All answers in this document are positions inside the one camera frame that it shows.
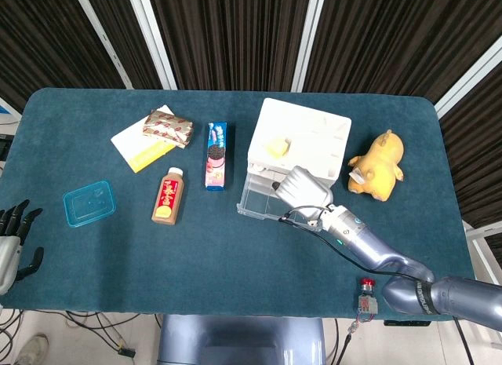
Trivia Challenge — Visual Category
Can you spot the blue clear plastic lid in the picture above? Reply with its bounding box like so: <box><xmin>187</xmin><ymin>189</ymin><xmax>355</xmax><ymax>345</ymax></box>
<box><xmin>63</xmin><ymin>179</ymin><xmax>118</xmax><ymax>228</ymax></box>

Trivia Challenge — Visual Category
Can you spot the blue white sign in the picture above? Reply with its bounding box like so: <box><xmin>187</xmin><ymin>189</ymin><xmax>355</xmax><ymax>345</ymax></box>
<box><xmin>0</xmin><ymin>97</ymin><xmax>22</xmax><ymax>125</ymax></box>

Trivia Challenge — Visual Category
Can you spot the white plastic drawer cabinet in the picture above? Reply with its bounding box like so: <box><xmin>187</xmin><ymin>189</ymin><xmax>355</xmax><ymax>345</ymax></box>
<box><xmin>246</xmin><ymin>97</ymin><xmax>352</xmax><ymax>182</ymax></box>

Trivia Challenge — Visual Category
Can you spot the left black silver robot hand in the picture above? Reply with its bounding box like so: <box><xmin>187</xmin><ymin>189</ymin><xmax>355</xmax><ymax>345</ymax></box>
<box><xmin>0</xmin><ymin>199</ymin><xmax>45</xmax><ymax>296</ymax></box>

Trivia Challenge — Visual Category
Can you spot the white yellow booklet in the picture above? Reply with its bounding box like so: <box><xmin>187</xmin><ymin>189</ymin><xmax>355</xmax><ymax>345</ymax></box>
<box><xmin>110</xmin><ymin>104</ymin><xmax>177</xmax><ymax>174</ymax></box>

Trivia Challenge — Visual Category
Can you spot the button wire with connector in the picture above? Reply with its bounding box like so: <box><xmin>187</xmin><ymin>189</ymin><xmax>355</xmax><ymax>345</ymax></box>
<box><xmin>335</xmin><ymin>312</ymin><xmax>373</xmax><ymax>365</ymax></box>

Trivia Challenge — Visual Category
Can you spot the slanted white frame post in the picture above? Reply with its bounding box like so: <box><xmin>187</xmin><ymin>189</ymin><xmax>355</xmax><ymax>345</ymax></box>
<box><xmin>433</xmin><ymin>38</ymin><xmax>502</xmax><ymax>118</ymax></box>

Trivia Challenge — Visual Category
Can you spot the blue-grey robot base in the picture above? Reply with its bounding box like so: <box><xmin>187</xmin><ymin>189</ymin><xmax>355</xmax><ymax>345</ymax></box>
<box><xmin>156</xmin><ymin>314</ymin><xmax>326</xmax><ymax>365</ymax></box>

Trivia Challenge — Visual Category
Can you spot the yellow plush toy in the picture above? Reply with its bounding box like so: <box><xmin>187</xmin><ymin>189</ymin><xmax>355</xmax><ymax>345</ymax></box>
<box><xmin>347</xmin><ymin>129</ymin><xmax>406</xmax><ymax>203</ymax></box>

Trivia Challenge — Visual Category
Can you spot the blue pink cookie box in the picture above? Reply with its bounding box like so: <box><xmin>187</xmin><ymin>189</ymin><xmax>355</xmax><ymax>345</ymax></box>
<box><xmin>204</xmin><ymin>122</ymin><xmax>228</xmax><ymax>192</ymax></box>

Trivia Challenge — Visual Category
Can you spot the white shoe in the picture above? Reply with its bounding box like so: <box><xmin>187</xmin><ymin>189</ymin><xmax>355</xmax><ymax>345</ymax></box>
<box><xmin>15</xmin><ymin>333</ymin><xmax>50</xmax><ymax>365</ymax></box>

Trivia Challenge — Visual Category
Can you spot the teal table cloth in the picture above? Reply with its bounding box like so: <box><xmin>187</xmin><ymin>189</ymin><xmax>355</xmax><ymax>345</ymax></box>
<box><xmin>0</xmin><ymin>86</ymin><xmax>482</xmax><ymax>321</ymax></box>

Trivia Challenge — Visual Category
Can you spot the gold red snack bag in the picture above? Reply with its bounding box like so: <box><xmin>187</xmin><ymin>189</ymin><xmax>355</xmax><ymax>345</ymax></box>
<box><xmin>141</xmin><ymin>108</ymin><xmax>194</xmax><ymax>149</ymax></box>

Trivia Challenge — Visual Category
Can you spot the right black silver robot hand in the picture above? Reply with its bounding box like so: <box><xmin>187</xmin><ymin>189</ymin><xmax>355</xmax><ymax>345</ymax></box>
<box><xmin>270</xmin><ymin>165</ymin><xmax>334</xmax><ymax>221</ymax></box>

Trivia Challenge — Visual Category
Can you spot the red emergency stop button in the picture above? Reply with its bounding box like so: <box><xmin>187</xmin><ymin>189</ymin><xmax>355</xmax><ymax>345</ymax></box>
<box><xmin>356</xmin><ymin>277</ymin><xmax>380</xmax><ymax>314</ymax></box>

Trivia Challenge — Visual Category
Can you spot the brown milk tea bottle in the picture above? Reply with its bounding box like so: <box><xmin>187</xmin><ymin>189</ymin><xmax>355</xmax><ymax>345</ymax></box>
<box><xmin>151</xmin><ymin>166</ymin><xmax>186</xmax><ymax>226</ymax></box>

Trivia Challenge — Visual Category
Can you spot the thin white frame post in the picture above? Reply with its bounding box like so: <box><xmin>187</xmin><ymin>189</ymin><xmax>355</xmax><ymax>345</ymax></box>
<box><xmin>72</xmin><ymin>0</ymin><xmax>133</xmax><ymax>89</ymax></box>

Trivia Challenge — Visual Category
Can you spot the white metal rack frame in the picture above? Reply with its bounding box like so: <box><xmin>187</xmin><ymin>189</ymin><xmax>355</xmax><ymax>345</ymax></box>
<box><xmin>463</xmin><ymin>222</ymin><xmax>502</xmax><ymax>283</ymax></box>

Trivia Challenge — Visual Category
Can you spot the wide white frame post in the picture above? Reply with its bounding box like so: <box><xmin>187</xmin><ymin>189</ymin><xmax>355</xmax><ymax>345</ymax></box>
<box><xmin>125</xmin><ymin>0</ymin><xmax>178</xmax><ymax>90</ymax></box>

